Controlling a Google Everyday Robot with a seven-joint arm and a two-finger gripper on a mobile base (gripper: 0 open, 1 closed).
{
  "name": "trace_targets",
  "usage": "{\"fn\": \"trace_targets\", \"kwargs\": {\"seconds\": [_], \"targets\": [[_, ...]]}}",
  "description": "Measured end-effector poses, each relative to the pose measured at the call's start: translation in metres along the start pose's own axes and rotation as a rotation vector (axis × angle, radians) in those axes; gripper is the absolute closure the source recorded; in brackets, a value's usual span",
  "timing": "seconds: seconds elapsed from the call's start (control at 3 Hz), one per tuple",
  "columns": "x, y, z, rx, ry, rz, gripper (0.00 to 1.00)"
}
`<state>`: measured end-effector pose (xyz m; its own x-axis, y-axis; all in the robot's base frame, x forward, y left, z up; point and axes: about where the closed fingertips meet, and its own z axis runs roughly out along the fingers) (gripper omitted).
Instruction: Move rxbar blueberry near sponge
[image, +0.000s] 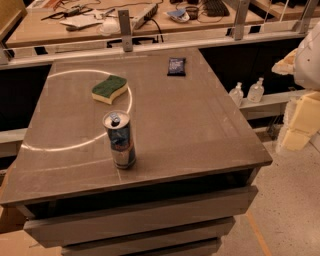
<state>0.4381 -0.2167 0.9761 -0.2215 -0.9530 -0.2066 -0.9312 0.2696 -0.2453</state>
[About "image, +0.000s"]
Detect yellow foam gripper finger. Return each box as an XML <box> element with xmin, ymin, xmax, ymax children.
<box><xmin>271</xmin><ymin>49</ymin><xmax>297</xmax><ymax>75</ymax></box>

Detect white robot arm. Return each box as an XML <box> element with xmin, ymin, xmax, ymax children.
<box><xmin>272</xmin><ymin>26</ymin><xmax>320</xmax><ymax>91</ymax></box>

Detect blue rxbar blueberry packet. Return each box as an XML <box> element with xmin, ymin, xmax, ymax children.
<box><xmin>167</xmin><ymin>58</ymin><xmax>186</xmax><ymax>76</ymax></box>

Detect green and yellow sponge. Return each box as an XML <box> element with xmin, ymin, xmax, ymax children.
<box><xmin>92</xmin><ymin>75</ymin><xmax>128</xmax><ymax>105</ymax></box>

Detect clear sanitizer bottle right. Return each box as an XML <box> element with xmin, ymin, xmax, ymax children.
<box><xmin>247</xmin><ymin>77</ymin><xmax>264</xmax><ymax>103</ymax></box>

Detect black keyboard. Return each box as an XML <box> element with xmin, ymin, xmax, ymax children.
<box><xmin>203</xmin><ymin>0</ymin><xmax>229</xmax><ymax>17</ymax></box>

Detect blue white bowl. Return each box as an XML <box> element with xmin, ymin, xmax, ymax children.
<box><xmin>167</xmin><ymin>9</ymin><xmax>189</xmax><ymax>23</ymax></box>

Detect blue silver energy drink can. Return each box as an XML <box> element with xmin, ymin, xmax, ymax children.
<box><xmin>103</xmin><ymin>110</ymin><xmax>136</xmax><ymax>169</ymax></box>

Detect white papers on desk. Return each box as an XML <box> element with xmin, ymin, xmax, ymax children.
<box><xmin>61</xmin><ymin>15</ymin><xmax>102</xmax><ymax>28</ymax></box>

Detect grey drawer cabinet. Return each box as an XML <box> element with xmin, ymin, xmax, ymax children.
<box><xmin>15</xmin><ymin>166</ymin><xmax>262</xmax><ymax>256</ymax></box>

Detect wooden background desk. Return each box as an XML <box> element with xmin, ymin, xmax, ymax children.
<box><xmin>4</xmin><ymin>0</ymin><xmax>266</xmax><ymax>48</ymax></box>

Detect metal rail frame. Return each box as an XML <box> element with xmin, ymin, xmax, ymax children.
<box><xmin>1</xmin><ymin>0</ymin><xmax>320</xmax><ymax>65</ymax></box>

